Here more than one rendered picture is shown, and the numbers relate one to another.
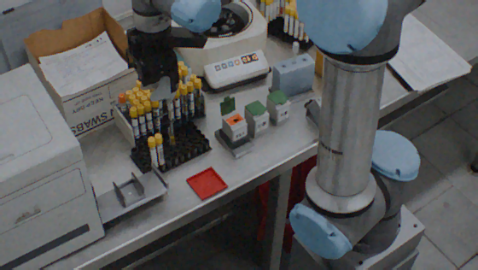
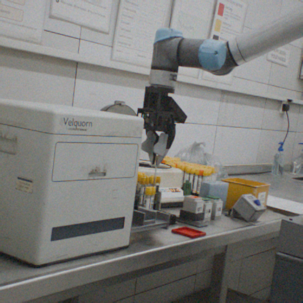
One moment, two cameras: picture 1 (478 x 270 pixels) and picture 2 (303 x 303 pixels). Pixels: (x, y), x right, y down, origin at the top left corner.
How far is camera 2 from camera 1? 1.08 m
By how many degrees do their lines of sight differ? 44
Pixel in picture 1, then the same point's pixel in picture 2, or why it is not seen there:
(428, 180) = not seen: outside the picture
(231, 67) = (164, 192)
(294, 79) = (216, 194)
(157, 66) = (165, 116)
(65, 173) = (130, 144)
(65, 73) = not seen: hidden behind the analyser
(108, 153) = not seen: hidden behind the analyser
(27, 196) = (105, 148)
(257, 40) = (179, 177)
